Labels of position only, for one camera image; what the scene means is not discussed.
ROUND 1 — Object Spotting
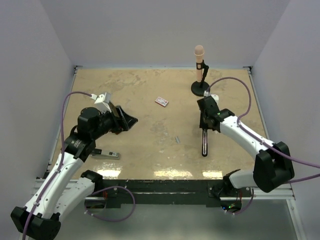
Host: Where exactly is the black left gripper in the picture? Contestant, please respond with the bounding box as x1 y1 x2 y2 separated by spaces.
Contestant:
91 105 138 140

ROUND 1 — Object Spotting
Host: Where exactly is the blue stapler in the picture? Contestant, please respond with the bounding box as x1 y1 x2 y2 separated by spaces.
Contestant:
201 128 208 157

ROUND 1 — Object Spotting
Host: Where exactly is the grey stapler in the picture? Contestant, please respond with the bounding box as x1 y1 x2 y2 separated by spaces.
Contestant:
90 148 121 160

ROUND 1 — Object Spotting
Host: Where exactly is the staple strip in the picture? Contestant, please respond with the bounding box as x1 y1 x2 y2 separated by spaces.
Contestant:
175 136 180 144

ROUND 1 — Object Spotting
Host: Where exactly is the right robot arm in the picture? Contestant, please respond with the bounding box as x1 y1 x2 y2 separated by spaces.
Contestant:
197 95 295 197

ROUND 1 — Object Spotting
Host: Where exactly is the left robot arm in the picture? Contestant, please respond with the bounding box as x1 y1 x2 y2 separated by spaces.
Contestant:
10 105 138 240

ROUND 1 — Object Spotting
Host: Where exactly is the red white staple box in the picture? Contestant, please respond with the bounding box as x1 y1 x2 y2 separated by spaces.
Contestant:
155 97 169 108

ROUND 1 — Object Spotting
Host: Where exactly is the beige microphone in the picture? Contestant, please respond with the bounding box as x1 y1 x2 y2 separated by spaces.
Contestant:
194 45 205 83

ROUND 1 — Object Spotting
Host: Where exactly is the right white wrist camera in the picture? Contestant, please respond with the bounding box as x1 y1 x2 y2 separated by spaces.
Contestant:
203 91 220 105

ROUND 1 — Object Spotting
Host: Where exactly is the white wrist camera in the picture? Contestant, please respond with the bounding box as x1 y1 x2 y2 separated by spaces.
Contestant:
203 91 220 105
94 92 111 114

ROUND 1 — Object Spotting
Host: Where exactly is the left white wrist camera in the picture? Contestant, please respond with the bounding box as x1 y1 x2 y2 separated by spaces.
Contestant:
94 92 111 114

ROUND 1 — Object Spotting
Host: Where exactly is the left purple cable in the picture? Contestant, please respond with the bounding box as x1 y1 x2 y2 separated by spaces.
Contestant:
21 91 101 240

